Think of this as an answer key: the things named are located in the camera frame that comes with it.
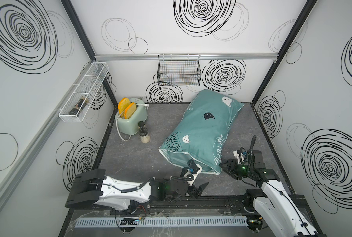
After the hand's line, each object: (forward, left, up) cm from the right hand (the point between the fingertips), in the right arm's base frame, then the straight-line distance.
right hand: (222, 168), depth 79 cm
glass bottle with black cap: (+20, +46, +3) cm, 50 cm away
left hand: (-8, +12, +7) cm, 16 cm away
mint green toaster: (+24, +56, +4) cm, 61 cm away
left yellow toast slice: (+31, +59, +15) cm, 68 cm away
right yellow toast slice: (+29, +54, +13) cm, 63 cm away
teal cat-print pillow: (+17, +12, +8) cm, 22 cm away
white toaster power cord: (+38, +47, +9) cm, 61 cm away
